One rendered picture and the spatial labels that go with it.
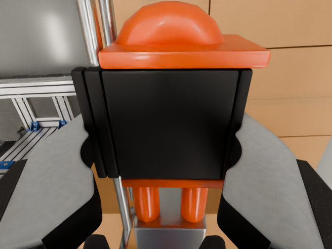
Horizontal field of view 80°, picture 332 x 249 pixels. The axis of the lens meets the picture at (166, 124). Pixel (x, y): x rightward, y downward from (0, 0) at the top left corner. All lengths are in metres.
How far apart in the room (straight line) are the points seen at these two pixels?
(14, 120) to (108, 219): 1.26
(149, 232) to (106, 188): 0.30
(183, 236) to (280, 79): 0.80
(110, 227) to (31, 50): 1.31
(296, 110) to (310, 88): 0.10
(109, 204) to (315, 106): 0.90
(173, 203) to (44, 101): 1.29
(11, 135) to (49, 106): 0.39
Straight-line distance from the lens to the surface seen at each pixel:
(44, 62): 1.58
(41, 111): 1.48
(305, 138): 1.14
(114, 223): 0.47
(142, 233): 0.19
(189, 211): 0.18
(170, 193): 0.21
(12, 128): 1.67
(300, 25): 0.89
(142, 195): 0.16
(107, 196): 0.47
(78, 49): 1.45
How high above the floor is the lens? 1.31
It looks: 58 degrees down
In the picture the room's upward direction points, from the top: 179 degrees counter-clockwise
